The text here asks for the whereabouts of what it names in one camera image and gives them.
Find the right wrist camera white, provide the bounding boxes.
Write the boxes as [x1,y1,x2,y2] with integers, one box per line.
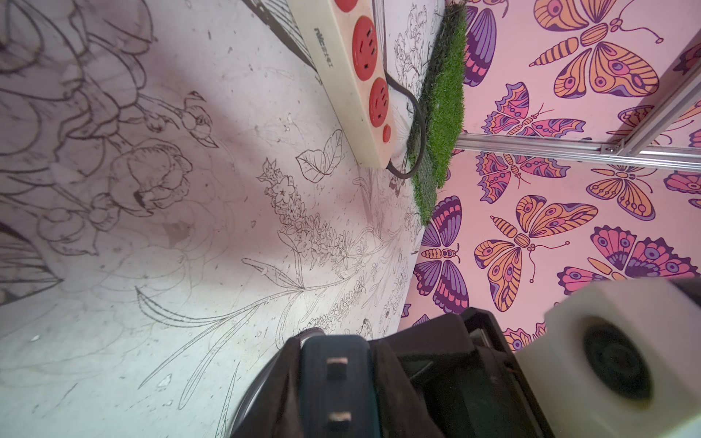
[515,278,700,437]

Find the beige power strip red sockets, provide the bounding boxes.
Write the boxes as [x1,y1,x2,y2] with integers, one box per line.
[288,0,396,169]

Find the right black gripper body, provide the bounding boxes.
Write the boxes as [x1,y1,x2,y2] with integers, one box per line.
[231,308,552,437]

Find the black power strip cord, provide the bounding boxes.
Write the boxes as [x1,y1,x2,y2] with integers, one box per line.
[371,0,429,181]

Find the green artificial grass mat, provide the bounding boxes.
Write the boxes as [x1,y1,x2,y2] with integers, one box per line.
[408,4,472,226]

